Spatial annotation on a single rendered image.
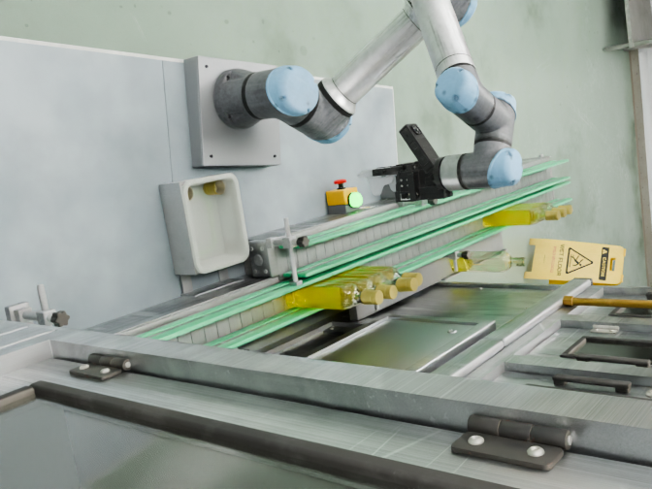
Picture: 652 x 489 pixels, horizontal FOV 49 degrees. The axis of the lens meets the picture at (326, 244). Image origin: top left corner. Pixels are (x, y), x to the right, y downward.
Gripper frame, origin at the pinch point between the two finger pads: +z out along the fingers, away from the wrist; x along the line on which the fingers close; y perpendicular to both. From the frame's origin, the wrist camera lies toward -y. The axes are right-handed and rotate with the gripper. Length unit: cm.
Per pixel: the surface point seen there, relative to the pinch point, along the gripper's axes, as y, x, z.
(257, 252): 17.4, -6.6, 33.3
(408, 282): 28.5, 10.6, 0.2
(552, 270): 95, 327, 100
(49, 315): 16, -70, 20
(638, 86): -25, 590, 112
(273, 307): 31.4, -7.1, 30.1
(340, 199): 9, 34, 37
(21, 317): 17, -71, 30
